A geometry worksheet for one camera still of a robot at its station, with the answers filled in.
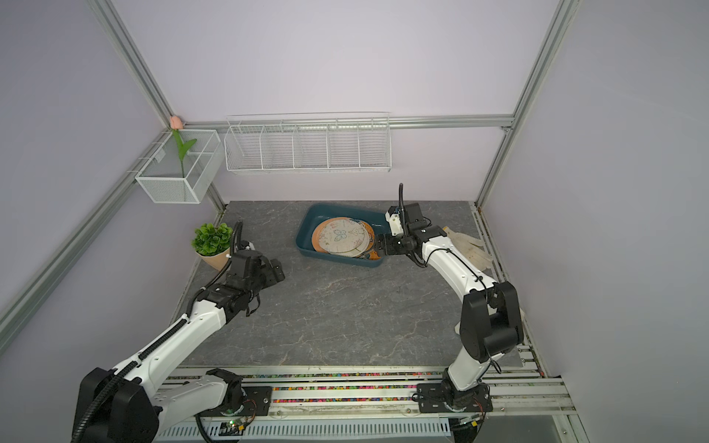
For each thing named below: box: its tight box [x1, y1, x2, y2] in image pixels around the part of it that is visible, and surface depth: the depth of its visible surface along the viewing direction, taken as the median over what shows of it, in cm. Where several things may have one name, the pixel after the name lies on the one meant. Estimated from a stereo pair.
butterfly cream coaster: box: [318, 218, 366, 254], surface depth 107 cm
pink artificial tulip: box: [169, 115, 198, 179], surface depth 92 cm
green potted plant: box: [190, 222, 234, 272], surface depth 93 cm
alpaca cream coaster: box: [330, 217, 371, 258], surface depth 104 cm
